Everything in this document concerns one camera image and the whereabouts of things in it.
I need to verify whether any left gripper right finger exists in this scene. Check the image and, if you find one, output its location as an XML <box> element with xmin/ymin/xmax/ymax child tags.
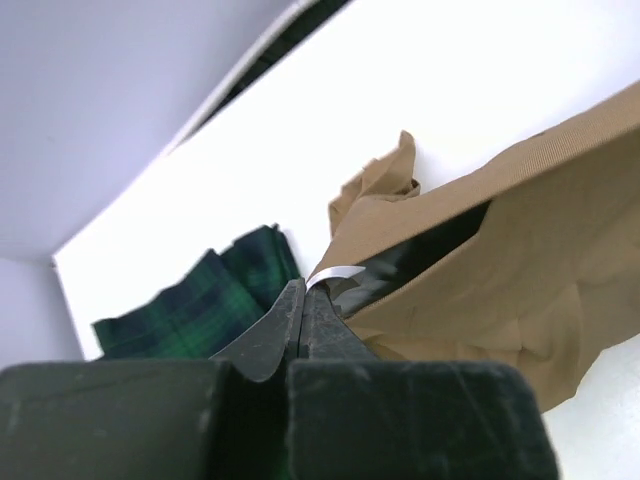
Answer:
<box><xmin>287</xmin><ymin>288</ymin><xmax>558</xmax><ymax>479</ymax></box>

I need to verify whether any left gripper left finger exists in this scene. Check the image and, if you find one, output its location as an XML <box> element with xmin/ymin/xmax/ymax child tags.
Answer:
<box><xmin>1</xmin><ymin>280</ymin><xmax>305</xmax><ymax>479</ymax></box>

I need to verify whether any tan pleated skirt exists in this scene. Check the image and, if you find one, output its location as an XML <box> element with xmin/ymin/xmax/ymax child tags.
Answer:
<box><xmin>318</xmin><ymin>85</ymin><xmax>639</xmax><ymax>411</ymax></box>

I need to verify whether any green plaid skirt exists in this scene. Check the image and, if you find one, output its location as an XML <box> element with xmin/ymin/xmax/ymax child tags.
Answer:
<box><xmin>93</xmin><ymin>225</ymin><xmax>300</xmax><ymax>360</ymax></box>

